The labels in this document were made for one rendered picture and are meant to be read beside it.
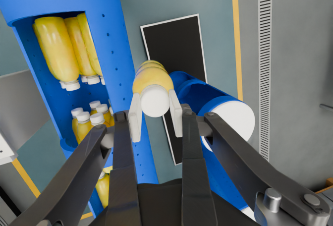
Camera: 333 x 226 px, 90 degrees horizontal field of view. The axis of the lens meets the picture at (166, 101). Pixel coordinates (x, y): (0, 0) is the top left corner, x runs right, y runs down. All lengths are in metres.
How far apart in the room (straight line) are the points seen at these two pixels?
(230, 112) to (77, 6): 0.68
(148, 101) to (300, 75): 2.53
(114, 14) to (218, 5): 1.50
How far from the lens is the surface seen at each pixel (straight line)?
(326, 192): 4.08
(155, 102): 0.22
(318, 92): 3.03
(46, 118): 1.19
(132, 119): 0.16
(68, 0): 0.45
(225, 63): 1.96
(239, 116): 0.85
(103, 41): 0.45
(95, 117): 0.54
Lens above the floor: 1.66
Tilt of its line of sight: 67 degrees down
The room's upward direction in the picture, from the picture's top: 146 degrees clockwise
